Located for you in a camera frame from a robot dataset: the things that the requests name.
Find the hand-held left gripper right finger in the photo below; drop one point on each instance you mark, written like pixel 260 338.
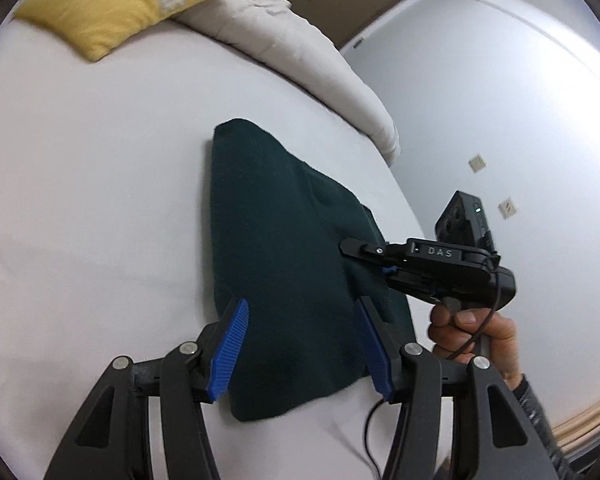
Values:
pixel 372 350

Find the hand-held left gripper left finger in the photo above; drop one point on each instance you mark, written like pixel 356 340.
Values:
pixel 227 350

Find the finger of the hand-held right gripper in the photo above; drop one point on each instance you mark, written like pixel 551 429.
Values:
pixel 392 273
pixel 367 250

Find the dark green sweater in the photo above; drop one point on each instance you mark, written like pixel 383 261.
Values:
pixel 280 260

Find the person's right forearm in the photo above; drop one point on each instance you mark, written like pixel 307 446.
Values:
pixel 540 410

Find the person's right hand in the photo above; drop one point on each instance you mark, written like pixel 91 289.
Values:
pixel 500 340

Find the beige duvet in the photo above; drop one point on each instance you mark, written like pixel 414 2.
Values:
pixel 305 60

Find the bed with white sheet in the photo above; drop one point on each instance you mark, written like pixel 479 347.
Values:
pixel 80 160

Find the brown door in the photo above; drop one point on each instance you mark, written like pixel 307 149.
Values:
pixel 360 5

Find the yellow pillow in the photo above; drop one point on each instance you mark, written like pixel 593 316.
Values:
pixel 105 5

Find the beige wall socket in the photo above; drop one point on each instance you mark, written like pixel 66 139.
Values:
pixel 477 164
pixel 507 209

